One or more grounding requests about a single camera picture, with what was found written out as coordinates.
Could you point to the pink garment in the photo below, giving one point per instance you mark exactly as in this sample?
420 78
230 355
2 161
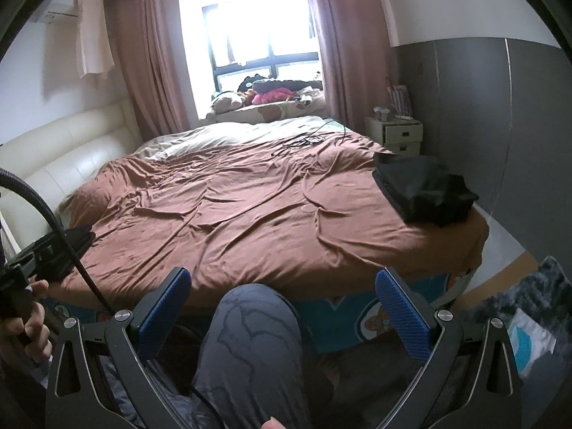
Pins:
275 96

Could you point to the person's right leg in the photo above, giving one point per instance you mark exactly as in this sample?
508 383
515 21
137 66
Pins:
250 353

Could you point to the cream padded headboard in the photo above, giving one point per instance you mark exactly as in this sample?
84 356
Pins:
58 156

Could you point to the white hanging shirt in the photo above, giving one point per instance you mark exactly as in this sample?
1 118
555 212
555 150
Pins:
94 35

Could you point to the black pants with white print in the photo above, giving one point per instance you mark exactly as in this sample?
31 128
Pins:
429 187

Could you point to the stack of folded black pants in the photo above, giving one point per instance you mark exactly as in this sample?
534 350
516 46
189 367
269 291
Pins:
386 183

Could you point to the white pillows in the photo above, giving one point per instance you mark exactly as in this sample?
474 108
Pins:
223 136

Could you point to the pile of plush toys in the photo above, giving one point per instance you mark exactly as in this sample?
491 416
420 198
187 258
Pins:
268 109

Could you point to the black framed window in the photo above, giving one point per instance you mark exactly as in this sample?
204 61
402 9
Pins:
259 49

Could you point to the white and blue packet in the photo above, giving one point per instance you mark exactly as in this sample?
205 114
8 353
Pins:
531 337

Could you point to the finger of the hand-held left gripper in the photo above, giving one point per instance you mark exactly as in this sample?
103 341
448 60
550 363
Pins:
44 254

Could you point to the cream nightstand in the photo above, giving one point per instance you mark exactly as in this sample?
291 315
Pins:
397 136

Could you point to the pink striped books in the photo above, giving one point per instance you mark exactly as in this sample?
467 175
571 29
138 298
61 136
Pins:
400 100

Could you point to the beige plush dog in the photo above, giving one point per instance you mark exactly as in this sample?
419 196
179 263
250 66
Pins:
228 102

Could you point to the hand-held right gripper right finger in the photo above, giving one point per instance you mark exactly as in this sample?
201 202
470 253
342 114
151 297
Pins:
404 317

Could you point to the person's left hand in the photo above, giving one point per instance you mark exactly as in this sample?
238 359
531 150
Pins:
35 330

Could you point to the grey fluffy rug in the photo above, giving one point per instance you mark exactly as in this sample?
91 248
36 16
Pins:
536 286

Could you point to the white air conditioner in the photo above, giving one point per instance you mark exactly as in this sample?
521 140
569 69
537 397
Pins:
56 6

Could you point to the pink curtain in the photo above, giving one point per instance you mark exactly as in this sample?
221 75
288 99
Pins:
152 62
348 53

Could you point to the blue cartoon bed sheet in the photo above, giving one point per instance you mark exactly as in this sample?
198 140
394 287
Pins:
357 317

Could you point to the black plush cat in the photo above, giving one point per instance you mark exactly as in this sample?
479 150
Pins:
248 84

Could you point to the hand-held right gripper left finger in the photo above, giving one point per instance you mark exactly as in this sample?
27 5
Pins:
163 317

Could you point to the brown blanket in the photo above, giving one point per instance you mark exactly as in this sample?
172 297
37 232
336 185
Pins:
245 214

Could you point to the pile of black clothes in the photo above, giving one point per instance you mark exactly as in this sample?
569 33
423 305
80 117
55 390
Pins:
84 237

